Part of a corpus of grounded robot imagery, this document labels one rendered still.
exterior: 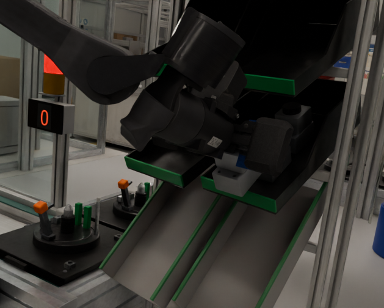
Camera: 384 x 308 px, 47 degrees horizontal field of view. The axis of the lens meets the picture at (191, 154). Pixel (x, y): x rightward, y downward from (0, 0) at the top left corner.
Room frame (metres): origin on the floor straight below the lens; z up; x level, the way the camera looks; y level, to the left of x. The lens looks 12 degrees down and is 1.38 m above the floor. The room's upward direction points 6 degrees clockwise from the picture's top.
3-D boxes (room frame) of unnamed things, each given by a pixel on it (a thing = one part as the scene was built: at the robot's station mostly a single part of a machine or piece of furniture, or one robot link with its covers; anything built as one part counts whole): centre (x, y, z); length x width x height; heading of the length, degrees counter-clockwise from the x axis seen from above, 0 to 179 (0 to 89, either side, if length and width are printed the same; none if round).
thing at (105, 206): (1.12, 0.12, 1.01); 0.24 x 0.24 x 0.13; 60
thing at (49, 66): (1.09, 0.35, 1.33); 0.05 x 0.05 x 0.05
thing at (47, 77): (1.09, 0.35, 1.28); 0.05 x 0.05 x 0.05
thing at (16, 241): (0.89, 0.25, 0.96); 0.24 x 0.24 x 0.02; 60
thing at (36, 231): (0.89, 0.25, 0.98); 0.14 x 0.14 x 0.02
